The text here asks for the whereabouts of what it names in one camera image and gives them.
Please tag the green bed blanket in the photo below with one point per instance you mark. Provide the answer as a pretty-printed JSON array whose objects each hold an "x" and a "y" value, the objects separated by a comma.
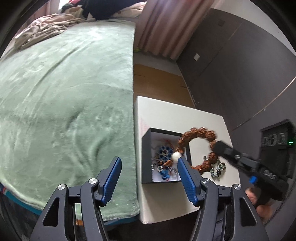
[{"x": 67, "y": 111}]

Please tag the dark wood wardrobe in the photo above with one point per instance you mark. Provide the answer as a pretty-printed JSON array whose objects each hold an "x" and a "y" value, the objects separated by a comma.
[{"x": 243, "y": 73}]

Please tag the white leather side table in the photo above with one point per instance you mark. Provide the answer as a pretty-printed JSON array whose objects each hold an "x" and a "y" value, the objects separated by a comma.
[{"x": 165, "y": 195}]

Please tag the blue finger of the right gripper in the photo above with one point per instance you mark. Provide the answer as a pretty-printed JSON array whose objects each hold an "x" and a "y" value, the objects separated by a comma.
[{"x": 233, "y": 156}]

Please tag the beige crumpled blanket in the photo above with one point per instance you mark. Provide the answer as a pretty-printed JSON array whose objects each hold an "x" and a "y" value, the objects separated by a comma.
[{"x": 44, "y": 28}]

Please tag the black jewelry box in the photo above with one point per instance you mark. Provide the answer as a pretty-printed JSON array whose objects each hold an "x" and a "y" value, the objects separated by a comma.
[{"x": 161, "y": 157}]

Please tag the dark clothes pile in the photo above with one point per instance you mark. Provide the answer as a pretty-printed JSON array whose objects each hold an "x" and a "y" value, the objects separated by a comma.
[{"x": 100, "y": 9}]

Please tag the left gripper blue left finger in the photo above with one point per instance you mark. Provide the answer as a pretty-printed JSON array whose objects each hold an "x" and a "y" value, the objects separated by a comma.
[{"x": 107, "y": 180}]

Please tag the white wall outlet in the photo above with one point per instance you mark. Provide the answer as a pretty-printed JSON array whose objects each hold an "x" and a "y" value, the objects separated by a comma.
[{"x": 196, "y": 57}]

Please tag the flat cardboard on floor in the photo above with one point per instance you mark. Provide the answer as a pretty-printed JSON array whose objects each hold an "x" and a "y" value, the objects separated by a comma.
[{"x": 160, "y": 85}]

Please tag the pink curtain right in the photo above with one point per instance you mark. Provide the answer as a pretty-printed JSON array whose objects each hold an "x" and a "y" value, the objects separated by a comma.
[{"x": 165, "y": 27}]

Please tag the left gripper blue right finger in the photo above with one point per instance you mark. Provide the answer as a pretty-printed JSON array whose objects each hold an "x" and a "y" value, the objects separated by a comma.
[{"x": 191, "y": 181}]

